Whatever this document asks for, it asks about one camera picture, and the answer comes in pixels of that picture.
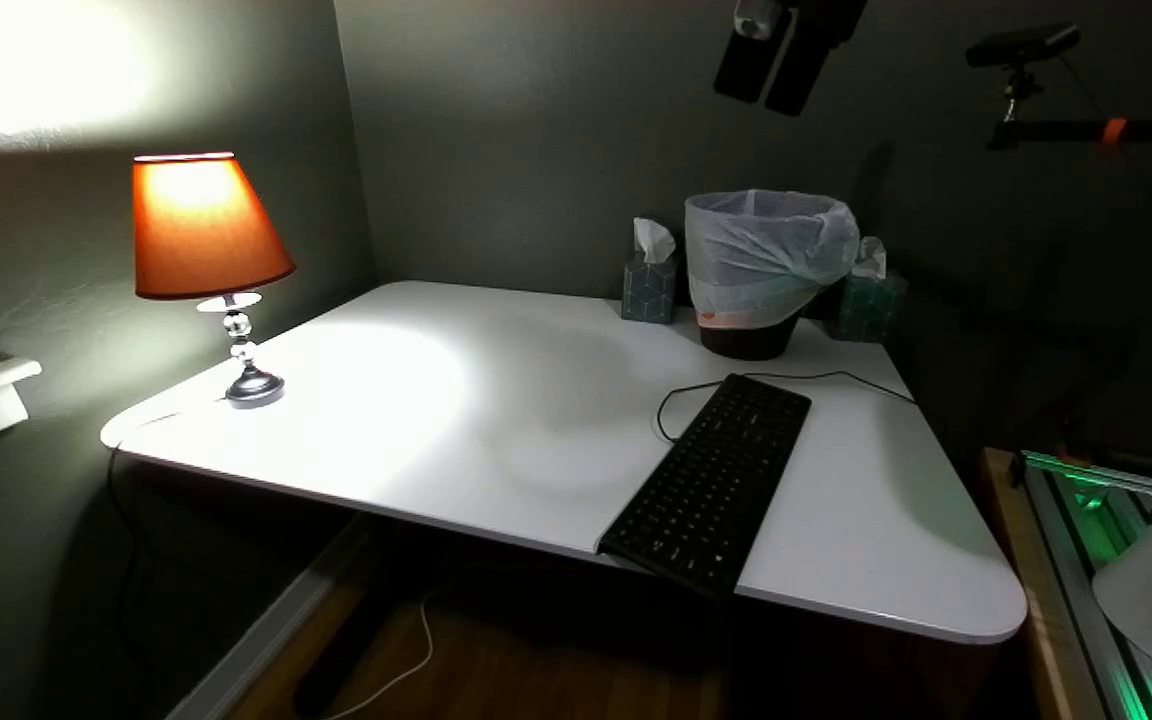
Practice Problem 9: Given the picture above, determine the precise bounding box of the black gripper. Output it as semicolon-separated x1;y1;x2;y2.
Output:
710;0;872;118

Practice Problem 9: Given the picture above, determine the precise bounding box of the black computer keyboard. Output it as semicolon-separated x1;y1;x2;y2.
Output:
590;370;816;602

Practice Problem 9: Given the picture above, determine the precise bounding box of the trash bin with white bag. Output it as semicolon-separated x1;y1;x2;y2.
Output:
678;183;865;362

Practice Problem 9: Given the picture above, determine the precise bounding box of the teal tissue box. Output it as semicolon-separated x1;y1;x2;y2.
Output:
614;212;678;326
826;233;913;344

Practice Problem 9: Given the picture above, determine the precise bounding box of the black rod with orange clamp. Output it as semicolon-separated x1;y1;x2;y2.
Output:
988;113;1152;150

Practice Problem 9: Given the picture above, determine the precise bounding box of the table lamp with orange shade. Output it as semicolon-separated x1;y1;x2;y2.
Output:
127;148;301;409

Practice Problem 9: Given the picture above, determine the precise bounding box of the black keyboard cable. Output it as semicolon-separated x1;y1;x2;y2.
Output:
651;362;917;448

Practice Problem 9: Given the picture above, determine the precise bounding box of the aluminium frame rail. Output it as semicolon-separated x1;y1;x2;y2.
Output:
1015;444;1152;720

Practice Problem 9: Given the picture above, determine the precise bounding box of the thin white cable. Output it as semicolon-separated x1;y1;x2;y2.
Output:
327;594;438;720

